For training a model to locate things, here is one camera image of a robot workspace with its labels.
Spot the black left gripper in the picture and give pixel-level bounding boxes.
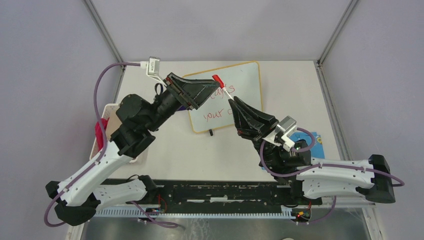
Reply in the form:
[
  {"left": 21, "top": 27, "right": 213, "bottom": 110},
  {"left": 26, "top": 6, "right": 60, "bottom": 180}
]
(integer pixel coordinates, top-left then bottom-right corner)
[{"left": 145, "top": 72, "right": 222, "bottom": 132}]

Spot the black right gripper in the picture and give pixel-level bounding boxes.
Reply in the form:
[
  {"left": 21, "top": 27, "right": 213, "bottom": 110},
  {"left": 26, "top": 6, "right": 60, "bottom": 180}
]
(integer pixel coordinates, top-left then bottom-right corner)
[{"left": 228, "top": 96, "right": 283, "bottom": 170}]

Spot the red marker cap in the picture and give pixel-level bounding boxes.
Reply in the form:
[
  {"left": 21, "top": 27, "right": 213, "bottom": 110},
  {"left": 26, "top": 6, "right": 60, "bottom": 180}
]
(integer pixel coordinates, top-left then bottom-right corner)
[{"left": 212, "top": 74, "right": 225, "bottom": 89}]

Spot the red whiteboard marker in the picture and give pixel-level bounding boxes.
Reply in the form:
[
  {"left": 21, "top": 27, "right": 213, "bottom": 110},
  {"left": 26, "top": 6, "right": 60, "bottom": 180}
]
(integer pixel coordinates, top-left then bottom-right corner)
[{"left": 211, "top": 74, "right": 234, "bottom": 100}]

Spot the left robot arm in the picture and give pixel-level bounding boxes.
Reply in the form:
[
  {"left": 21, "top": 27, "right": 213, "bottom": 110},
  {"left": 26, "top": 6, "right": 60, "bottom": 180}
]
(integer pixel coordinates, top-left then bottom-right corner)
[{"left": 46, "top": 73, "right": 223, "bottom": 226}]

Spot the yellow-framed whiteboard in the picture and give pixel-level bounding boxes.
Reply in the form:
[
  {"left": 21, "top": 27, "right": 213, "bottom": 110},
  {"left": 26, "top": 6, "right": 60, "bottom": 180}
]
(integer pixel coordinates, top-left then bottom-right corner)
[{"left": 184, "top": 61, "right": 263, "bottom": 134}]

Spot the blue patterned cloth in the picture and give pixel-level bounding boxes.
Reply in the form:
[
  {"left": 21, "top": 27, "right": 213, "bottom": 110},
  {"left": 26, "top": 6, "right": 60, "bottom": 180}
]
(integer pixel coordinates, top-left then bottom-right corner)
[{"left": 261, "top": 131, "right": 326, "bottom": 171}]

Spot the beige cloth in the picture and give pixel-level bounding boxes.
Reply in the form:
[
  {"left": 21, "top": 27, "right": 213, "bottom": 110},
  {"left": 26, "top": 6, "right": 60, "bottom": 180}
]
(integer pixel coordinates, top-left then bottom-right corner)
[{"left": 105, "top": 111, "right": 122, "bottom": 141}]

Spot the white plastic basket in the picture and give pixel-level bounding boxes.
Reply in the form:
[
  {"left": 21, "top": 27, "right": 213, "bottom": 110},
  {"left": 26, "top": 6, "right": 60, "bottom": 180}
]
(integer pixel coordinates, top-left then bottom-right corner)
[{"left": 89, "top": 103, "right": 147, "bottom": 164}]

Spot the pink cloth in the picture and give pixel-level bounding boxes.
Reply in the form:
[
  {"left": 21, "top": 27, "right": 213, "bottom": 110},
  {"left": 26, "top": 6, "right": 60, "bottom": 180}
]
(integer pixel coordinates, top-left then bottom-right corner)
[{"left": 94, "top": 118, "right": 109, "bottom": 151}]

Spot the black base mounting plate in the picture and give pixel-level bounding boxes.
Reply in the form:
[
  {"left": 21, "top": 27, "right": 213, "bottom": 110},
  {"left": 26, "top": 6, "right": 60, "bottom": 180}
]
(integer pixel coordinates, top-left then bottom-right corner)
[{"left": 114, "top": 179, "right": 323, "bottom": 215}]

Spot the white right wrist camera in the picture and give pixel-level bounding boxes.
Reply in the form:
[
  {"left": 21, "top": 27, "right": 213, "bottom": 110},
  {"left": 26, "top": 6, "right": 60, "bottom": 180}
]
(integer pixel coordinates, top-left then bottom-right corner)
[{"left": 262, "top": 116, "right": 297, "bottom": 152}]

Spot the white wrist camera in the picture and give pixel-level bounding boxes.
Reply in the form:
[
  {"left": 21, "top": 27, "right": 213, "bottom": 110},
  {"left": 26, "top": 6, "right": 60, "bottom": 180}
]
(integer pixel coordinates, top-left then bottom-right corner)
[
  {"left": 145, "top": 56, "right": 164, "bottom": 85},
  {"left": 262, "top": 116, "right": 297, "bottom": 152}
]

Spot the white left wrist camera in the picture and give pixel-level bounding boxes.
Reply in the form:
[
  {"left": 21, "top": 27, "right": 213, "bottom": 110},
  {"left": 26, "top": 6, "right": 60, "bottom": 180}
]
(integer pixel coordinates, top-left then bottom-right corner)
[{"left": 145, "top": 56, "right": 164, "bottom": 85}]

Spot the right aluminium frame post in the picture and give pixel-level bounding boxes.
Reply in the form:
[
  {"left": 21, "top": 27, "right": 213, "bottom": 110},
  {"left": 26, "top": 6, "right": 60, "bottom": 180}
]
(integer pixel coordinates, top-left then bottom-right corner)
[{"left": 316, "top": 0, "right": 360, "bottom": 67}]

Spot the aluminium frame post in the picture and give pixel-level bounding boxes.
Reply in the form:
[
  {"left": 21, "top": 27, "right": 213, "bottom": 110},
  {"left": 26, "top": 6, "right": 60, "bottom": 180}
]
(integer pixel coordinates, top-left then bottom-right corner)
[
  {"left": 82, "top": 0, "right": 124, "bottom": 62},
  {"left": 316, "top": 0, "right": 360, "bottom": 67}
]

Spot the left aluminium frame post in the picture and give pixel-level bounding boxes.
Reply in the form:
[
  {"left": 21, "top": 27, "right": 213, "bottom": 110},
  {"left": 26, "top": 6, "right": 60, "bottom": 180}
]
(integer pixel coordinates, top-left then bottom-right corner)
[{"left": 82, "top": 0, "right": 124, "bottom": 62}]

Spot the white cable duct rail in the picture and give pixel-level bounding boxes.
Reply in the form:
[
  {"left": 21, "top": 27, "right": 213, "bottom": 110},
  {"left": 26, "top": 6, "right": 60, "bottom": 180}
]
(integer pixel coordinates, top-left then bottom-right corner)
[{"left": 94, "top": 206, "right": 295, "bottom": 220}]

